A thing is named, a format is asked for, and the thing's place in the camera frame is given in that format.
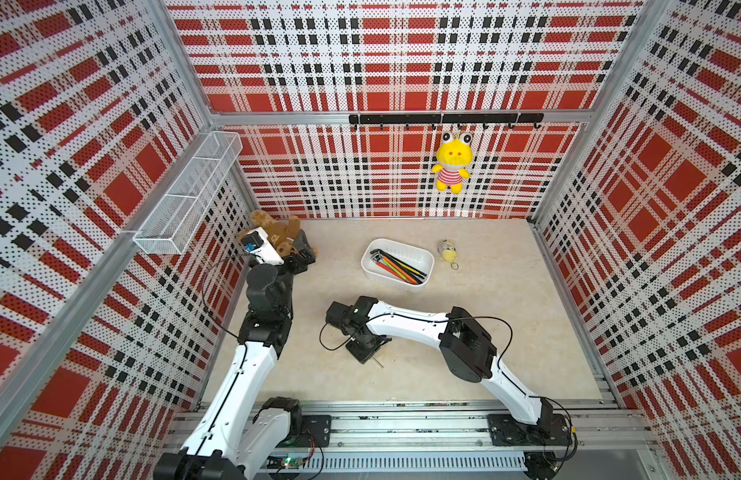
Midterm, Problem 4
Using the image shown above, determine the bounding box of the aluminium front rail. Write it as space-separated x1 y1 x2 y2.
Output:
258 400 669 479

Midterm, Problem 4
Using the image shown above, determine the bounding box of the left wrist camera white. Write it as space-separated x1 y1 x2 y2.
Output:
240 227 284 266

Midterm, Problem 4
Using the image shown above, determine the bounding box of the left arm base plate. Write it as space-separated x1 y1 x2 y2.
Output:
280 415 332 449

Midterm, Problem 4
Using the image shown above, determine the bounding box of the long black hex key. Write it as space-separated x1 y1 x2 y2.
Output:
370 249 427 278

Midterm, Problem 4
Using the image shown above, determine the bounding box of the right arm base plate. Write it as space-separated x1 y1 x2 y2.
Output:
487 414 572 447

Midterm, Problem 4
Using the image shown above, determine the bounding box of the brown teddy bear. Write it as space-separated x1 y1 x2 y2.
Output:
236 210 300 260

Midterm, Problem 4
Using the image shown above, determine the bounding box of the black hook rail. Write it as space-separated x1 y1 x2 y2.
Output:
348 113 544 127

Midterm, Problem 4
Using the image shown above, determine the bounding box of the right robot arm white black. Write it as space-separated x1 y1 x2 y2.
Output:
326 296 553 436

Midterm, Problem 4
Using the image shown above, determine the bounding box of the yellow handled hex key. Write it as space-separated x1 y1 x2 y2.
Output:
388 258 426 284

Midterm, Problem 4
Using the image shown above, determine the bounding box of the small yellow keychain plush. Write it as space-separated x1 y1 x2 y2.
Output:
437 240 459 270

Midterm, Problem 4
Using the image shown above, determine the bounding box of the red handled hex key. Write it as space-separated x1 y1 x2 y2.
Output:
374 258 414 284

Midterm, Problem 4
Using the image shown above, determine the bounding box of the white wire mesh shelf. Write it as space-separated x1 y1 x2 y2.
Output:
134 131 242 255

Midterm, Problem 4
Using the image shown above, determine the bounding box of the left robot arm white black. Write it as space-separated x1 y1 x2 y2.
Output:
152 227 316 479

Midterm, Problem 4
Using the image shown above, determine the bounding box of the orange handled hex key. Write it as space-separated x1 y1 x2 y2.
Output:
376 257 420 285

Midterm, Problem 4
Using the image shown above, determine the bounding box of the yellow frog plush toy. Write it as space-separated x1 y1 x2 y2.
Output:
431 132 473 194

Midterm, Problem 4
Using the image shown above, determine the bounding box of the green handled hex key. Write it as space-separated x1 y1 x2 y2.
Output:
373 256 408 281

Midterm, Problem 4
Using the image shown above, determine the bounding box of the white plastic storage box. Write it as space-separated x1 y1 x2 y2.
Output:
360 238 434 292

